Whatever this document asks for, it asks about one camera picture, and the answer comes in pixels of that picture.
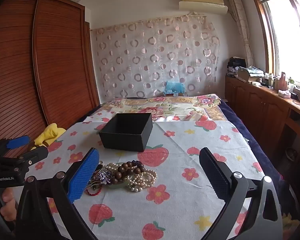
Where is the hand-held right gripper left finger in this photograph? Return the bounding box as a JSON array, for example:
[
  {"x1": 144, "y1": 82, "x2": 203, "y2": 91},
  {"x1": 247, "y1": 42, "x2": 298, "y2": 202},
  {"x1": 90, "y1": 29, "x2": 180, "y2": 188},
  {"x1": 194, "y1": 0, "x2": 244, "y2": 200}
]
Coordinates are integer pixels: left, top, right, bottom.
[{"x1": 15, "y1": 147, "x2": 100, "y2": 240}]

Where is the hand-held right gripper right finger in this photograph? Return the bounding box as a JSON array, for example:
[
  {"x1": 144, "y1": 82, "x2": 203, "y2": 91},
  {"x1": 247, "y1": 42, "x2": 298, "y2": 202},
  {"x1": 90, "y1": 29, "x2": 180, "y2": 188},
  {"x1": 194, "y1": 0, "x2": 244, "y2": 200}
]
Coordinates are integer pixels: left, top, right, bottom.
[{"x1": 199, "y1": 147, "x2": 283, "y2": 240}]

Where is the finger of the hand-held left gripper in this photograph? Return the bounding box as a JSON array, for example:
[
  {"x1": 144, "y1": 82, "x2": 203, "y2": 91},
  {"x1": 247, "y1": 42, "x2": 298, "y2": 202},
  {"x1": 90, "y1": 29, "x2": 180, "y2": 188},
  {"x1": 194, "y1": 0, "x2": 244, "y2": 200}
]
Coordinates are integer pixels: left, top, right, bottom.
[
  {"x1": 17, "y1": 146, "x2": 49, "y2": 167},
  {"x1": 0, "y1": 135, "x2": 31, "y2": 153}
]

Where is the red string bracelet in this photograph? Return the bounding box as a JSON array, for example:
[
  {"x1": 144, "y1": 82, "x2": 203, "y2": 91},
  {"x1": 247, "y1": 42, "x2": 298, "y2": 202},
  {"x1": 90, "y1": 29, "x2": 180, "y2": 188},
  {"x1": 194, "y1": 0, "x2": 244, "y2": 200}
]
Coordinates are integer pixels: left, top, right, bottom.
[{"x1": 86, "y1": 185, "x2": 103, "y2": 196}]

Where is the purple silver brooch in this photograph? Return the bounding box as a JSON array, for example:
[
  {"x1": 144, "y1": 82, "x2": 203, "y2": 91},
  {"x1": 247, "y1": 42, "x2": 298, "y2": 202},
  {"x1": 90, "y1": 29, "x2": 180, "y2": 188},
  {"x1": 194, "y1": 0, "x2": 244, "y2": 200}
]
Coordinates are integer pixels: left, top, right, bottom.
[{"x1": 95, "y1": 165, "x2": 115, "y2": 183}]

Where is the brown wooden bead bracelet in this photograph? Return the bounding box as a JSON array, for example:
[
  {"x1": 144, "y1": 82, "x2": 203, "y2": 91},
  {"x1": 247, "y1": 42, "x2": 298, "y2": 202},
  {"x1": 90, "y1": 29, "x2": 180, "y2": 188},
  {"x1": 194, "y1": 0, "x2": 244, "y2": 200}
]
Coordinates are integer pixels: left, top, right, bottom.
[{"x1": 116, "y1": 160, "x2": 146, "y2": 181}]

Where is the black box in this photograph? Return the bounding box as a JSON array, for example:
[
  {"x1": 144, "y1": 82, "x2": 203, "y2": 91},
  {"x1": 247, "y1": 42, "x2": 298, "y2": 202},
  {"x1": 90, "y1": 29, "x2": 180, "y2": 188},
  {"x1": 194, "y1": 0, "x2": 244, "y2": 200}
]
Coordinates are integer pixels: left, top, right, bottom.
[{"x1": 98, "y1": 112, "x2": 153, "y2": 152}]

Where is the person's left hand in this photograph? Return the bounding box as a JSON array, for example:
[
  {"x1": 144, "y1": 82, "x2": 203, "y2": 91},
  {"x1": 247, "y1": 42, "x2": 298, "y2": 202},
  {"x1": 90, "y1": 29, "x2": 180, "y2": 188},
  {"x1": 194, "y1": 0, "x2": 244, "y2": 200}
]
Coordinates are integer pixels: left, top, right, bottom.
[{"x1": 0, "y1": 187, "x2": 17, "y2": 222}]

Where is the yellow cloth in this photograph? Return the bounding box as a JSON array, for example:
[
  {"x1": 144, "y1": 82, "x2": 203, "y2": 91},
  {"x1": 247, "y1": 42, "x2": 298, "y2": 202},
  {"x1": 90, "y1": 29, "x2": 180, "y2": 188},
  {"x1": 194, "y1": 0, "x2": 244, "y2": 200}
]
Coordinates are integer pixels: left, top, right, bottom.
[{"x1": 30, "y1": 123, "x2": 67, "y2": 152}]

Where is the strawberry print cloth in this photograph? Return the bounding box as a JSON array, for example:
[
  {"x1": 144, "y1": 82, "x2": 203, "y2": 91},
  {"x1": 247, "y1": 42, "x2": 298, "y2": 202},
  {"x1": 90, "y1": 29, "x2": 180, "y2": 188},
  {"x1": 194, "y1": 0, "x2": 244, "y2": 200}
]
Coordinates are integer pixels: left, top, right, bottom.
[{"x1": 22, "y1": 110, "x2": 282, "y2": 240}]

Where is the dark blue bed sheet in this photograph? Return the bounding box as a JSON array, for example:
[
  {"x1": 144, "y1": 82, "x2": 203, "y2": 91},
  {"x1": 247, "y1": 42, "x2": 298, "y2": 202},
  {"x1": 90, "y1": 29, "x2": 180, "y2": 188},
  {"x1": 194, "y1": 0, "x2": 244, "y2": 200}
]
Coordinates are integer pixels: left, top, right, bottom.
[{"x1": 219, "y1": 98, "x2": 300, "y2": 222}]

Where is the wooden side cabinet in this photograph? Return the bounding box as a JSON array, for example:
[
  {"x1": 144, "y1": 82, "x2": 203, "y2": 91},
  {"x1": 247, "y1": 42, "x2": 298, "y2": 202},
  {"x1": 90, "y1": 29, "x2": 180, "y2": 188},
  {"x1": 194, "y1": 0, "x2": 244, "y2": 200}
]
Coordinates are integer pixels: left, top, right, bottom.
[{"x1": 224, "y1": 74, "x2": 300, "y2": 173}]

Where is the wooden slatted wardrobe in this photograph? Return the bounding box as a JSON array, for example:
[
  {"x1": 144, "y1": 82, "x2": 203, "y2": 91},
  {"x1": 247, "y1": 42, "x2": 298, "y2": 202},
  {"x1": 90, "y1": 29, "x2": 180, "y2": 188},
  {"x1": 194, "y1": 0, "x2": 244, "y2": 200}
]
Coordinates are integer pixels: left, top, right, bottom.
[{"x1": 0, "y1": 0, "x2": 101, "y2": 155}]

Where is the floral blanket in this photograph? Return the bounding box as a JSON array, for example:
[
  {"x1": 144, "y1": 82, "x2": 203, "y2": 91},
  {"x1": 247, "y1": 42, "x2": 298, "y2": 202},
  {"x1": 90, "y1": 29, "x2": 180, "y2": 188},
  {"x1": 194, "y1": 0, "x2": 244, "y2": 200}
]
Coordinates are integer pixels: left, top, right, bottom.
[{"x1": 100, "y1": 94, "x2": 227, "y2": 123}]

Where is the blue gift bag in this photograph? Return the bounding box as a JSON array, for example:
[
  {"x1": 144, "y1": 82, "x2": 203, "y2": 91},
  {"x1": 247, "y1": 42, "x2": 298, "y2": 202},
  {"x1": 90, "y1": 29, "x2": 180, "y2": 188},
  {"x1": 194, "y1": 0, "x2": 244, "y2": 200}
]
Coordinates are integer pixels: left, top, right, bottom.
[{"x1": 164, "y1": 81, "x2": 185, "y2": 95}]

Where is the beige box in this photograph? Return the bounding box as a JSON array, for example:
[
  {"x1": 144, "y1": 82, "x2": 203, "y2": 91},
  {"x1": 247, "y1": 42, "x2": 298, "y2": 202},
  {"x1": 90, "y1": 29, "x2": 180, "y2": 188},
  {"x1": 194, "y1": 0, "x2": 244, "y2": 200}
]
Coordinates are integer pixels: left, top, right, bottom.
[{"x1": 237, "y1": 67, "x2": 262, "y2": 83}]

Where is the row of small bottles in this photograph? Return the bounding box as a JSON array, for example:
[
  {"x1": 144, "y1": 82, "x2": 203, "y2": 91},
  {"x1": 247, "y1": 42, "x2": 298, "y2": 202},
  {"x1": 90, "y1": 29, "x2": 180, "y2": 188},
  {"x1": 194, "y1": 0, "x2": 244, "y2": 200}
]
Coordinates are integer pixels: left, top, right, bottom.
[{"x1": 264, "y1": 72, "x2": 280, "y2": 90}]

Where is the folded teal cloth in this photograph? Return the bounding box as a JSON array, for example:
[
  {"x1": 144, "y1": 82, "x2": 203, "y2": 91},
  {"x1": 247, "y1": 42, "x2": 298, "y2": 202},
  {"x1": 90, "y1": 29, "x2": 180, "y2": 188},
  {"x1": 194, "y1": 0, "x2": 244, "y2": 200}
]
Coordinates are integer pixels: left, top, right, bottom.
[{"x1": 247, "y1": 66, "x2": 265, "y2": 76}]

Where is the patterned window curtain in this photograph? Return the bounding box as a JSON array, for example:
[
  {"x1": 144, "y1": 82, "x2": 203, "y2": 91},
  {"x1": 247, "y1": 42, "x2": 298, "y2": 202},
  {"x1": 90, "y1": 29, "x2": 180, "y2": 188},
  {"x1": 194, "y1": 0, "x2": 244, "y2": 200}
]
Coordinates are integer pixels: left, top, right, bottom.
[{"x1": 227, "y1": 0, "x2": 255, "y2": 67}]

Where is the window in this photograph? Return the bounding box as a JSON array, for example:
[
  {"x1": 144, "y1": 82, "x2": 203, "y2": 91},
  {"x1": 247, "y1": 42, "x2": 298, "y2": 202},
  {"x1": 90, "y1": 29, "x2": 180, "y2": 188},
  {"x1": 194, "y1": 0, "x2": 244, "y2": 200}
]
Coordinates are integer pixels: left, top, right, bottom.
[{"x1": 249, "y1": 0, "x2": 300, "y2": 92}]

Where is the white air conditioner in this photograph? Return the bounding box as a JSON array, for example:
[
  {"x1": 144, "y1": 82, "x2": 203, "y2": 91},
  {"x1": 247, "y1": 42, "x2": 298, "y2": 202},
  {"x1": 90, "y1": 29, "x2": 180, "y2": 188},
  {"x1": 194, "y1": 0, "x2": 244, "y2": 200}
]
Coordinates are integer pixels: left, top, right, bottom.
[{"x1": 178, "y1": 0, "x2": 228, "y2": 15}]

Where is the circle pattern wall curtain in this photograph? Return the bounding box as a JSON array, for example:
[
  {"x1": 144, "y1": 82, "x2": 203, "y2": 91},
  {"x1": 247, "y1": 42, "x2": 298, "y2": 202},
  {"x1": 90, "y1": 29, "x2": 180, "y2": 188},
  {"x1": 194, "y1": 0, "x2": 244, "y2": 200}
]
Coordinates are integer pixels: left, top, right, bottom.
[{"x1": 90, "y1": 14, "x2": 221, "y2": 99}]

